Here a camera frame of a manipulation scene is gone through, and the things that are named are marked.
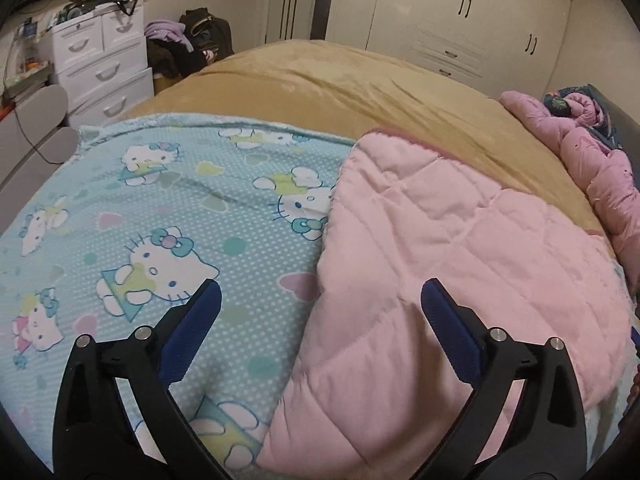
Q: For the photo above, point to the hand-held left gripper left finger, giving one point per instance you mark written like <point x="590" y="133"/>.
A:
<point x="190" y="330"/>

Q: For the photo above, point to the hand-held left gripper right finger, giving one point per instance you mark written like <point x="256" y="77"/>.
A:
<point x="450" y="330"/>

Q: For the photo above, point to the pink quilted blanket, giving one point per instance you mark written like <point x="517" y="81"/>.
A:
<point x="425" y="240"/>

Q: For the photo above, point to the dark clothes pile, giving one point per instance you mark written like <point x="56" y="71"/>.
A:
<point x="172" y="60"/>

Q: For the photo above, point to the cartoon cat printed blanket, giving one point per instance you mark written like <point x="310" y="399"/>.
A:
<point x="175" y="200"/>

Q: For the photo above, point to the pink comforter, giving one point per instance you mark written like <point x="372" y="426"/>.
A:
<point x="600" y="180"/>

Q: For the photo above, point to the dark floral quilt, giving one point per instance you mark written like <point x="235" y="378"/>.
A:
<point x="565" y="105"/>

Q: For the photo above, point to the tan bed cover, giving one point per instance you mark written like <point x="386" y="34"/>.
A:
<point x="325" y="90"/>

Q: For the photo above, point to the white drawer chest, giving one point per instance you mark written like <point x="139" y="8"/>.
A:
<point x="100" y="70"/>

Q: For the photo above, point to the dark grey headboard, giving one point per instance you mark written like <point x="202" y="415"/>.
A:
<point x="625" y="115"/>

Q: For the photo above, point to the purple garment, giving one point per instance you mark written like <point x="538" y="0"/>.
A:
<point x="165" y="32"/>

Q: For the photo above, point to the black bag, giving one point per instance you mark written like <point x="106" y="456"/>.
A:
<point x="210" y="30"/>

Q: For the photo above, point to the white wardrobe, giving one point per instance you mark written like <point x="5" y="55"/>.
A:
<point x="450" y="15"/>

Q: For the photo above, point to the white room door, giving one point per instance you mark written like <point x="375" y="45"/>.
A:
<point x="295" y="10"/>

